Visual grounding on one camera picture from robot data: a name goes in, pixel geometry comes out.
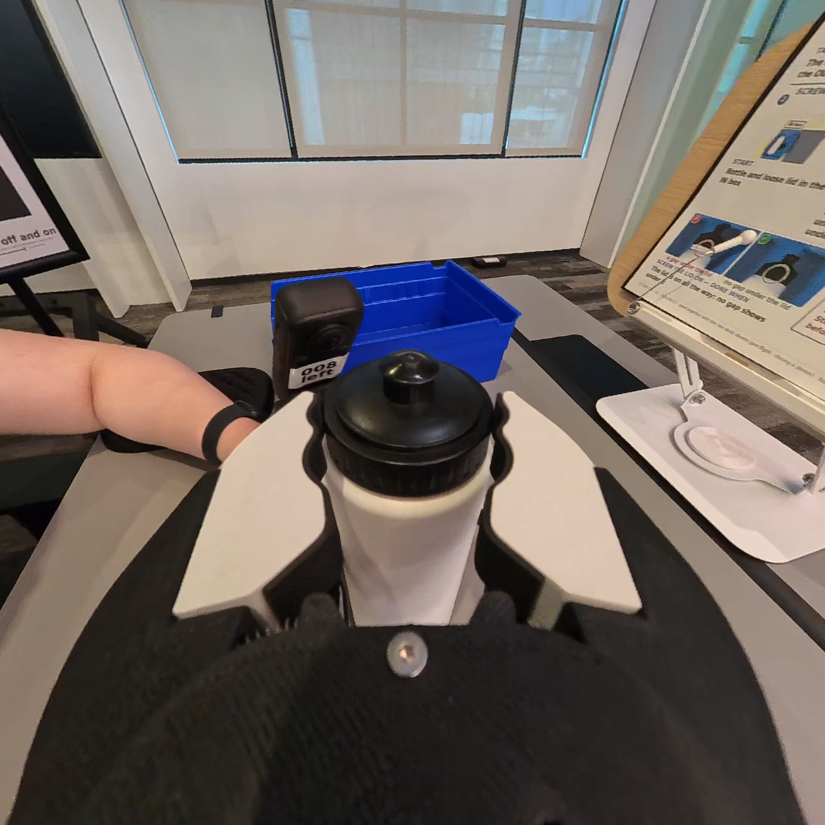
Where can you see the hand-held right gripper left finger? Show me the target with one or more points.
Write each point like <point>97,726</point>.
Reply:
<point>251,522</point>

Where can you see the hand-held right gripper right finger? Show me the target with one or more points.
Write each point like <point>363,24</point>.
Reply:
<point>561,522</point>

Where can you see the blue plastic bin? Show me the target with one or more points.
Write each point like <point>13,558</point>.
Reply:
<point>438,309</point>

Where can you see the black bottle lid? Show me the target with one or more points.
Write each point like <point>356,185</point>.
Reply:
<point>406,425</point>

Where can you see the white plastic bottle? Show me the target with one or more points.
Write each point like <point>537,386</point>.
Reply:
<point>406,548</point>

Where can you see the person's left forearm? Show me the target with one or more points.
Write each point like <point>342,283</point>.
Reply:
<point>96,393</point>

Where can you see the person's left hand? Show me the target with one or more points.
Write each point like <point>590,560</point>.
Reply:
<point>237,439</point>

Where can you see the black mesh wrist rest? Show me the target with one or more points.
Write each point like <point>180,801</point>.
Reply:
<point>245,387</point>

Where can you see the black wrist band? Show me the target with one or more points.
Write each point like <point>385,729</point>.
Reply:
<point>211,435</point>

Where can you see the black rectangular table pad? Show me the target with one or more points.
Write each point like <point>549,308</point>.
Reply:
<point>583,364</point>

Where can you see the black framed sign stand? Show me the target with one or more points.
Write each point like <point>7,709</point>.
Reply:
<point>32,238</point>

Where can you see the instruction board on white stand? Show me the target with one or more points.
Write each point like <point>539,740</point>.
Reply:
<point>664,212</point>

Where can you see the printed instruction sheet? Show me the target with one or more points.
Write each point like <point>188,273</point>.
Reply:
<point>760,212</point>

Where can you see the large dark wall screen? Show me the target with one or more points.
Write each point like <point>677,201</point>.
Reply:
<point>45,77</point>

